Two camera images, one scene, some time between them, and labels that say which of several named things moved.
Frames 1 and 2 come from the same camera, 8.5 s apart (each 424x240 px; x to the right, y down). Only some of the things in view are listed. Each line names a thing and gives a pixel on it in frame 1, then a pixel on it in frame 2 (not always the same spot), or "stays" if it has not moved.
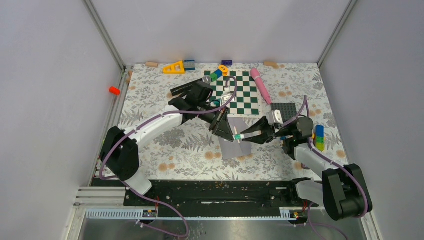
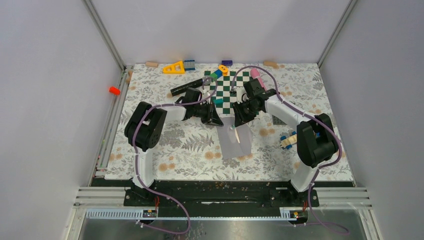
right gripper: [268, 131] → [240, 118]
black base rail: [220, 194] stays
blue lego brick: [189, 65] stays
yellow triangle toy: [177, 68] stays
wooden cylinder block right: [273, 64] stays
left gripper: [220, 126] → [212, 115]
